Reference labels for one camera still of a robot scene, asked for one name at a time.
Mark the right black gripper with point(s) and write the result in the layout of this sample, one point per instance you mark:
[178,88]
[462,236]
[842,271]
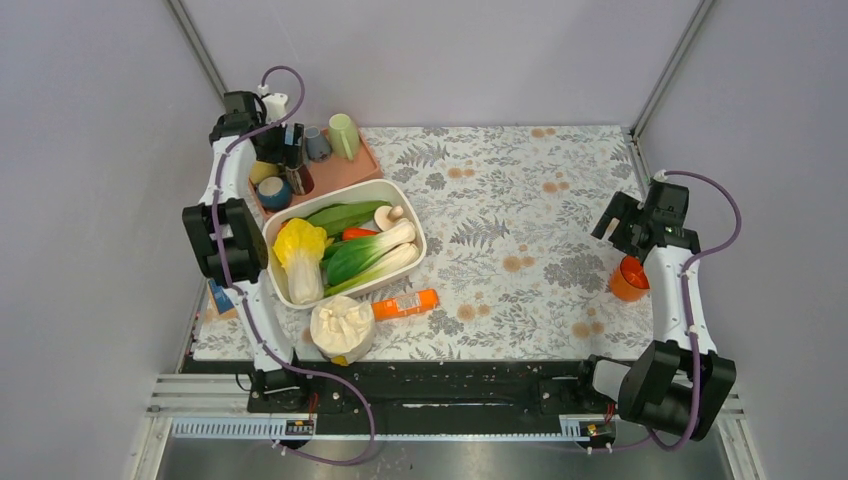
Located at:
[622,206]

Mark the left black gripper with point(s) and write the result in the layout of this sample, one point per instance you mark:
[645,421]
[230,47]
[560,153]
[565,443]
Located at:
[279,153]

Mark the orange mug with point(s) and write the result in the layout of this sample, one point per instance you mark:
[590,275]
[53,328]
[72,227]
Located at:
[628,281]

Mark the dark brown mug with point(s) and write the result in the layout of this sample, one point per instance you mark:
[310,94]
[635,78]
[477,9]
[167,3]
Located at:
[299,179]

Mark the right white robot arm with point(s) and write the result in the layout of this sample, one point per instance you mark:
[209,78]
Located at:
[679,383]

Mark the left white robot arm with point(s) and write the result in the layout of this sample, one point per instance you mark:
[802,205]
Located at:
[225,237]

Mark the light green mug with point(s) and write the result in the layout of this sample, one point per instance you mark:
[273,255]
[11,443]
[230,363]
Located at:
[343,136]

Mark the small grey blue cup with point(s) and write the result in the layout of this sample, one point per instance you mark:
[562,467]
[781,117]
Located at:
[317,146]

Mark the yellow cup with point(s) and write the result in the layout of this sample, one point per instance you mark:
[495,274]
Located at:
[260,171]

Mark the pink tray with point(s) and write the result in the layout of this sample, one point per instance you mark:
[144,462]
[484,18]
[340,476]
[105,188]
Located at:
[338,173]

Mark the navy round cup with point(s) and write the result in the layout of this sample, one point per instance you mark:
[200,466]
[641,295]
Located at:
[274,194]

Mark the green leaf vegetable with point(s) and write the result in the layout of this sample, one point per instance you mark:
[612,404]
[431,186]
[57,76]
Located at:
[335,218]

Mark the red pepper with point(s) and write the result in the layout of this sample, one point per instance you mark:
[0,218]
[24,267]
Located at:
[356,233]

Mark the yellow napa cabbage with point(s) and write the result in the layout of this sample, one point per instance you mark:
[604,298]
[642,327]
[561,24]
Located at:
[300,248]

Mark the white mushroom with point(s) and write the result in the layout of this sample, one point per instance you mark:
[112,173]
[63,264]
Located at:
[386,217]

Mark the upper bok choy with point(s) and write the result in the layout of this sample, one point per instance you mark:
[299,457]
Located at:
[359,254]

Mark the bok choy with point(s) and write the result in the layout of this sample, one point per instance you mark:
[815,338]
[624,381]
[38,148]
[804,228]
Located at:
[396,259]
[359,254]

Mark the lower bok choy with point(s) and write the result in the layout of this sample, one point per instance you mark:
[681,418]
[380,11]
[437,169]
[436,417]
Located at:
[396,259]

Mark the blue labelled box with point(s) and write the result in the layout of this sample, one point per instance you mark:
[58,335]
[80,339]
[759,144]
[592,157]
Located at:
[222,304]

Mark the cream cloth bag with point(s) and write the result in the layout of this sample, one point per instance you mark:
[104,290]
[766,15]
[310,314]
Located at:
[343,329]

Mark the orange tube package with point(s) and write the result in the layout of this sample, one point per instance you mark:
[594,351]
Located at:
[405,305]

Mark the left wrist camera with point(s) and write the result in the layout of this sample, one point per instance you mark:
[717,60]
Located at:
[275,104]

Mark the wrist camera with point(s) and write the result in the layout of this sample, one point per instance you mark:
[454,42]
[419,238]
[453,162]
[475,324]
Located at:
[660,176]
[275,104]

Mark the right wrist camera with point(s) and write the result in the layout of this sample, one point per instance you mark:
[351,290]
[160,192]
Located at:
[660,176]

